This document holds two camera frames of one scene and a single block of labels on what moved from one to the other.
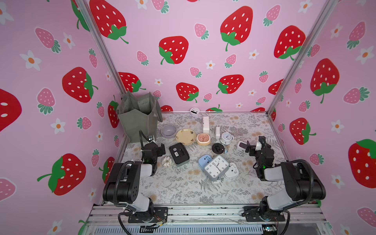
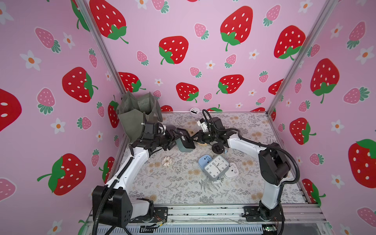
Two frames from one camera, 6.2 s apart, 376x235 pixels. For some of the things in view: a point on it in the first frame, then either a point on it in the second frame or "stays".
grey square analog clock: (216, 168) stays
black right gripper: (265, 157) → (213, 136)
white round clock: (195, 111) stays
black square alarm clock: (179, 155) → (184, 143)
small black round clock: (218, 148) stays
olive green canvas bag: (141, 114) stays
